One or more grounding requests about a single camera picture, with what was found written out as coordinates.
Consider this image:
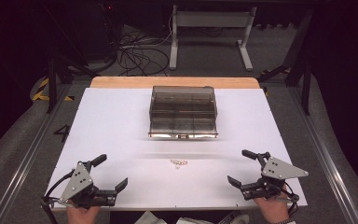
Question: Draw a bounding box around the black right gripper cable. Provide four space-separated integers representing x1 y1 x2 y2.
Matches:
282 184 301 218

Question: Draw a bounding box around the person's right hand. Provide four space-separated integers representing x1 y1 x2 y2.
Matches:
254 186 291 224

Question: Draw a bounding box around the person's left hand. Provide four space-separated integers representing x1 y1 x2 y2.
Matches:
66 204 101 224

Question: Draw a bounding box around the tangle of black floor cables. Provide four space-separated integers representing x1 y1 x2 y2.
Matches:
115 27 172 77

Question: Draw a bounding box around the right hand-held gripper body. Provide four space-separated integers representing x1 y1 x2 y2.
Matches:
240 151 310 202

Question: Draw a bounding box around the aluminium floor rail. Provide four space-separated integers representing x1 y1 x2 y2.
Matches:
287 85 358 224
0 83 73 224

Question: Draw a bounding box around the small silver chain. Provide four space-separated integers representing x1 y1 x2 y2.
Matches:
170 159 189 170

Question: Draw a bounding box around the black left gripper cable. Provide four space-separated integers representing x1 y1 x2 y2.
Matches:
41 169 76 224

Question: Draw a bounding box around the white table sheet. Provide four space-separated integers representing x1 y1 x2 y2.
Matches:
46 87 309 212

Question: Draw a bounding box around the white rounded object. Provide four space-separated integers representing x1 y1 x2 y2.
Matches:
217 210 250 224

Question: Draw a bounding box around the white metal stand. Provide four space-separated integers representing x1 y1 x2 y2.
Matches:
168 4 258 72

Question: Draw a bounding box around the wrist bracelet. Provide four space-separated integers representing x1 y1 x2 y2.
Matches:
272 217 296 224

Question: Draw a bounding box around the clear plastic compartment box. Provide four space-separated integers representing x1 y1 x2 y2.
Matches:
147 85 219 140

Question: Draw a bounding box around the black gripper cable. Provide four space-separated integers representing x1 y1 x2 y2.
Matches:
41 169 76 224
282 184 301 218

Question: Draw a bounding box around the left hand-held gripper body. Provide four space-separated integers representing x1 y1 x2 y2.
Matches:
59 161 118 209

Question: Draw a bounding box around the white paper sheet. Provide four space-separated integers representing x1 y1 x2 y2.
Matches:
133 210 169 224
174 216 214 224

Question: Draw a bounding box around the black metal stand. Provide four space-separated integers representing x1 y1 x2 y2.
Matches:
256 8 314 117
44 54 102 115

